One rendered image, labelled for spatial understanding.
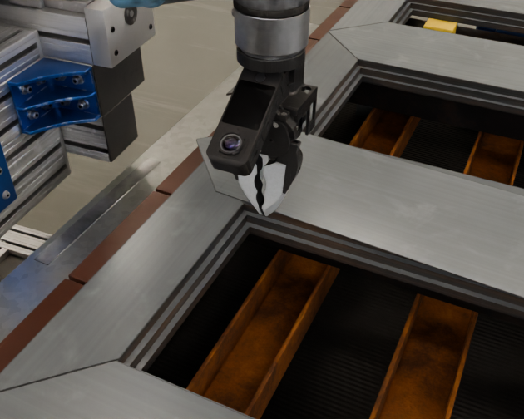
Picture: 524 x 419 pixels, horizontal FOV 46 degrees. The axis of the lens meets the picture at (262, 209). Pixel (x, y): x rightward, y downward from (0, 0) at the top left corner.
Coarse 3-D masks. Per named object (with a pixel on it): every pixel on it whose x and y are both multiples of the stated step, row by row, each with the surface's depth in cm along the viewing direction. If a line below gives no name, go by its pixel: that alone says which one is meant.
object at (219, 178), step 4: (204, 156) 85; (204, 160) 84; (208, 160) 84; (208, 164) 83; (208, 168) 83; (212, 168) 83; (208, 172) 82; (212, 172) 82; (216, 172) 82; (220, 172) 82; (224, 172) 82; (228, 172) 82; (212, 176) 81; (216, 176) 81; (220, 176) 81; (224, 176) 81; (228, 176) 81; (212, 180) 80; (216, 180) 80; (220, 180) 80; (224, 180) 80; (216, 184) 80; (220, 184) 80; (224, 184) 80; (216, 188) 79
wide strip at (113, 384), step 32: (32, 384) 56; (64, 384) 56; (96, 384) 56; (128, 384) 56; (160, 384) 56; (0, 416) 54; (32, 416) 54; (64, 416) 54; (96, 416) 54; (128, 416) 54; (160, 416) 54; (192, 416) 54; (224, 416) 54
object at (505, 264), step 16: (512, 192) 79; (512, 208) 76; (496, 224) 74; (512, 224) 74; (496, 240) 72; (512, 240) 72; (496, 256) 70; (512, 256) 70; (480, 272) 68; (496, 272) 68; (512, 272) 68; (496, 288) 66; (512, 288) 66
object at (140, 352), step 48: (432, 0) 130; (336, 96) 100; (480, 96) 102; (240, 240) 76; (288, 240) 76; (336, 240) 73; (192, 288) 68; (432, 288) 70; (480, 288) 68; (144, 336) 62
